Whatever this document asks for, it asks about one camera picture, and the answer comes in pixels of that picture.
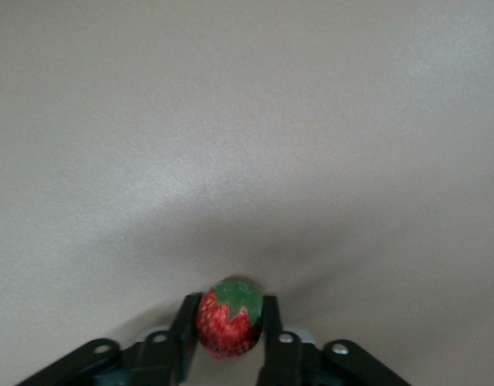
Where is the red strawberry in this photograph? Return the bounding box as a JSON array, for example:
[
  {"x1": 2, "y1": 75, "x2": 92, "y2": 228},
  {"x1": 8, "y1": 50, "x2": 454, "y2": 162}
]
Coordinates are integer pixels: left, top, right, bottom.
[{"x1": 196, "y1": 279, "x2": 265, "y2": 360}]

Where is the brown table cover cloth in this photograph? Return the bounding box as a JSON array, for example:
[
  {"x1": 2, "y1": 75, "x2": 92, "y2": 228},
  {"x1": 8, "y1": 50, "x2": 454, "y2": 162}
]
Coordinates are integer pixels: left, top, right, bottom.
[{"x1": 0, "y1": 0, "x2": 494, "y2": 386}]

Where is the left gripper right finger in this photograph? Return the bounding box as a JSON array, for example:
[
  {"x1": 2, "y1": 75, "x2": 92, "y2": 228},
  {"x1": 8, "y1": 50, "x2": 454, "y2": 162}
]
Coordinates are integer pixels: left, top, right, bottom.
[{"x1": 257, "y1": 295, "x2": 411, "y2": 386}]

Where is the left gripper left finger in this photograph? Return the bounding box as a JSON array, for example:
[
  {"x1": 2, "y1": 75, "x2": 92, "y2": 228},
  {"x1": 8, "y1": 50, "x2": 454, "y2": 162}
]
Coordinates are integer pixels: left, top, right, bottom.
[{"x1": 15, "y1": 293, "x2": 203, "y2": 386}]

